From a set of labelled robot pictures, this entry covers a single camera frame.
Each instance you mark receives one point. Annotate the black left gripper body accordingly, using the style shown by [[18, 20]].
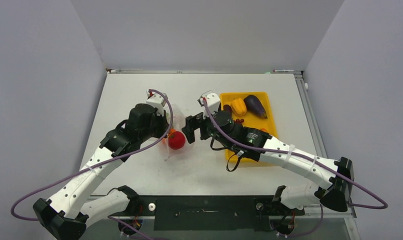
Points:
[[156, 129]]

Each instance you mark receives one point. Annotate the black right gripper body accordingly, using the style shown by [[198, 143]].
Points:
[[222, 140]]

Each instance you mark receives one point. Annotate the yellow bell pepper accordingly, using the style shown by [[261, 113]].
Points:
[[238, 106]]

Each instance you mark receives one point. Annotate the red tomato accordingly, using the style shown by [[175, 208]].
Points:
[[177, 142]]

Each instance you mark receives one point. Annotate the yellow plastic tray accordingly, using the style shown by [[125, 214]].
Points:
[[252, 121]]

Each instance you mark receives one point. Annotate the dark purple eggplant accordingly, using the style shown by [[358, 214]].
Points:
[[254, 105]]

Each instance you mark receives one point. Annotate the green cabbage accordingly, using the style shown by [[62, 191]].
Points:
[[169, 118]]

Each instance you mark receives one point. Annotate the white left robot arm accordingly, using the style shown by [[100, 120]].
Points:
[[67, 213]]

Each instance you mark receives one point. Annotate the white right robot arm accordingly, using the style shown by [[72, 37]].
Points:
[[326, 178]]

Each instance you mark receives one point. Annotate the slim purple white eggplant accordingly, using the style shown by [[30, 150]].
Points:
[[227, 108]]

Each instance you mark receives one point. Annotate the red grape bunch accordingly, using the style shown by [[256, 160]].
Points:
[[239, 120]]

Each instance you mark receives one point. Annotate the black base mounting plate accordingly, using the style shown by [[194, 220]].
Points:
[[209, 212]]

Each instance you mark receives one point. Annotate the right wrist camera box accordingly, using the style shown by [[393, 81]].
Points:
[[211, 101]]

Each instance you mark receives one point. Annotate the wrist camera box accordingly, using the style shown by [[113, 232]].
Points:
[[211, 101], [157, 101]]

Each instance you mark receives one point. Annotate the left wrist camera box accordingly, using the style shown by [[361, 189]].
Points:
[[157, 101]]

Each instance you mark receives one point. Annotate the aluminium frame rail back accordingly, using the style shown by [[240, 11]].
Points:
[[142, 71]]

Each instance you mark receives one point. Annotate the aluminium frame rail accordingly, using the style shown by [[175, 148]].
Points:
[[142, 71], [315, 132]]

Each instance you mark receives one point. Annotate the aluminium frame rail right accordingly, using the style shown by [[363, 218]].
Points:
[[315, 132]]

